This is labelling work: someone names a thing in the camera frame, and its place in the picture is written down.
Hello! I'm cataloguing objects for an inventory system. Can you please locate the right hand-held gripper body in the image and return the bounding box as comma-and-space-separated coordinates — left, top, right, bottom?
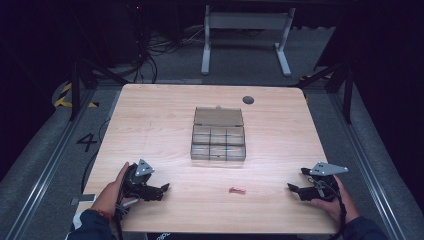
300, 161, 350, 203

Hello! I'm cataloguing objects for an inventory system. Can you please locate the clear plastic compartment box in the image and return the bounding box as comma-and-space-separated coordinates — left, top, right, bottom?
189, 105, 247, 163

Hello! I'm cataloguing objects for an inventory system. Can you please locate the yellow black hazard tape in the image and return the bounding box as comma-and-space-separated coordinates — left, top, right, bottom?
53, 82, 100, 109

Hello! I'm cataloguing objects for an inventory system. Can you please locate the white metal table frame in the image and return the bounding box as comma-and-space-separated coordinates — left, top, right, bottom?
200, 4, 297, 78

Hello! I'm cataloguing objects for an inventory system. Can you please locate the person's left hand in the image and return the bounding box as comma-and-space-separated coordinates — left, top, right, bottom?
91, 161, 138, 218

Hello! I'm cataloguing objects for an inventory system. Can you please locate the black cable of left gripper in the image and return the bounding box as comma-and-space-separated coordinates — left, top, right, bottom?
113, 199, 125, 240

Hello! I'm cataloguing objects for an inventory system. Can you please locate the aluminium floor rail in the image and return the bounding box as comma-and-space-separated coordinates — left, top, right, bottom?
3, 88, 98, 240
328, 92, 409, 240

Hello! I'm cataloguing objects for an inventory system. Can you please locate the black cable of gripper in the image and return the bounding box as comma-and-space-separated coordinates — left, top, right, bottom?
319, 181, 348, 240
113, 199, 125, 240

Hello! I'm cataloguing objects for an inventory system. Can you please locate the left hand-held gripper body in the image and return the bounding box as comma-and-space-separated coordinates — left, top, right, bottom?
123, 158, 156, 202

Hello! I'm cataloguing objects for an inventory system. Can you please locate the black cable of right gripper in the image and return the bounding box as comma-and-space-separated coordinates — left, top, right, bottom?
319, 181, 348, 240

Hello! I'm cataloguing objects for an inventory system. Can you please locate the black metal stand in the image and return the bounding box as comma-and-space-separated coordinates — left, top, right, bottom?
293, 59, 355, 125
68, 58, 131, 122

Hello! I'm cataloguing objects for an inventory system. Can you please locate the bundle of floor cables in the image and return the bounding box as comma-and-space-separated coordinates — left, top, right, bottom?
131, 26, 208, 84

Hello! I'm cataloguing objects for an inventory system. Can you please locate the person's right hand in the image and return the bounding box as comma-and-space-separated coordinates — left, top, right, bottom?
309, 174, 362, 225

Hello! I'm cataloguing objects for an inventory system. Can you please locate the red wristband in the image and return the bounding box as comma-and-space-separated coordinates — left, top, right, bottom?
95, 208, 114, 222

